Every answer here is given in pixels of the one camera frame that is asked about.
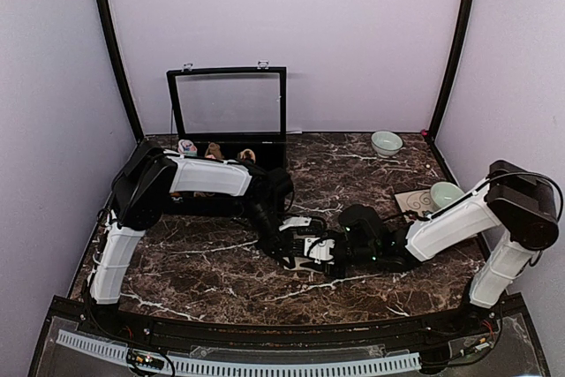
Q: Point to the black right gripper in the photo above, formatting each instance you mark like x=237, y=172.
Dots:
x=341, y=273

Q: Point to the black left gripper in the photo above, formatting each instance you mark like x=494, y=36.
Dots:
x=273, y=246

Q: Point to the white brown striped sock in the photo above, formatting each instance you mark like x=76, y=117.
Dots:
x=303, y=264

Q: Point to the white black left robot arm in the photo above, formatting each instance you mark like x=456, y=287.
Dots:
x=156, y=182

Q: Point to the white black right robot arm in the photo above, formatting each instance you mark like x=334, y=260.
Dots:
x=527, y=206

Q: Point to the floral patterned coaster tile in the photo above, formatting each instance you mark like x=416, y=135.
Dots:
x=419, y=201

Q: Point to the white cup on coaster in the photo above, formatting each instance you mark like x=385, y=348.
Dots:
x=444, y=193

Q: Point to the pale green ceramic bowl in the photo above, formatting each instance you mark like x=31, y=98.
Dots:
x=386, y=144

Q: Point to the white pink rolled sock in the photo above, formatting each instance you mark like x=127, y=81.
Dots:
x=187, y=147

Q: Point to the black glass-lid sock box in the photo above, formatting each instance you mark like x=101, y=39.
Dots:
x=235, y=107

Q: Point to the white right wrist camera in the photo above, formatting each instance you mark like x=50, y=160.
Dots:
x=319, y=249

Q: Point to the black table edge rail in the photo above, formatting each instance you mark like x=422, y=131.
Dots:
x=430, y=332

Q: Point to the white slotted cable duct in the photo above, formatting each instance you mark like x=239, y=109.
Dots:
x=208, y=361

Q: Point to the black right frame post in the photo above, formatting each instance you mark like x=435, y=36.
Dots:
x=448, y=80

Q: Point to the black frame post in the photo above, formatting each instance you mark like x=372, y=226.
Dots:
x=117, y=65
x=448, y=80

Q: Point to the black left frame post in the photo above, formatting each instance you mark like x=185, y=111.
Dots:
x=117, y=65

